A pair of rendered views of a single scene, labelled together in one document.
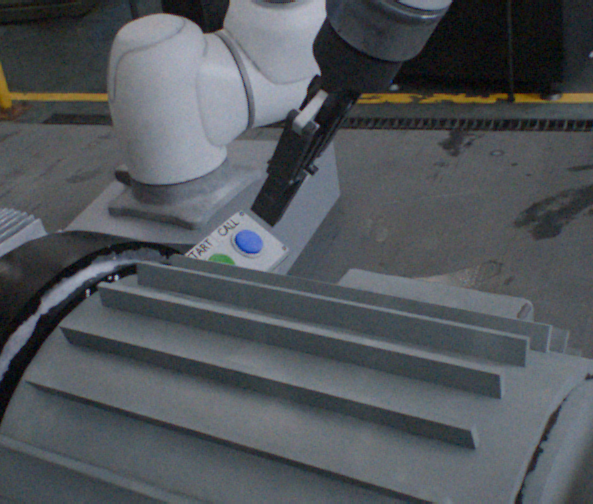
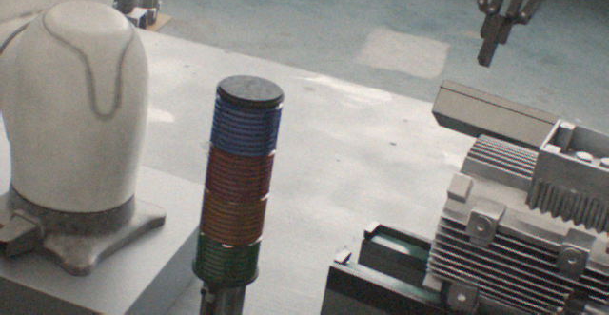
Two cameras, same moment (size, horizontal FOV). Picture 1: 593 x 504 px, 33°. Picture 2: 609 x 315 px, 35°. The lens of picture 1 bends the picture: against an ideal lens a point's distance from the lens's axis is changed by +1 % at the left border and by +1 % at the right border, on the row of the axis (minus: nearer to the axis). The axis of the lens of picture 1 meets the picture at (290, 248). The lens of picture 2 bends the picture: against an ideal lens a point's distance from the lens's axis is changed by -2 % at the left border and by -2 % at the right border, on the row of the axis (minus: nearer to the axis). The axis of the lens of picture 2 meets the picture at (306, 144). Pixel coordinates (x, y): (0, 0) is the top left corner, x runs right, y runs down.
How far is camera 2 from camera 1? 1.86 m
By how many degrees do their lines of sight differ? 88
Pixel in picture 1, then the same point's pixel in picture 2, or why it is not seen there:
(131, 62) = (135, 54)
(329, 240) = not seen: hidden behind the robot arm
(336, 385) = not seen: outside the picture
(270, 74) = not seen: hidden behind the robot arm
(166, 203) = (131, 216)
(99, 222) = (103, 285)
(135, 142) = (132, 152)
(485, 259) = (194, 144)
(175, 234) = (169, 234)
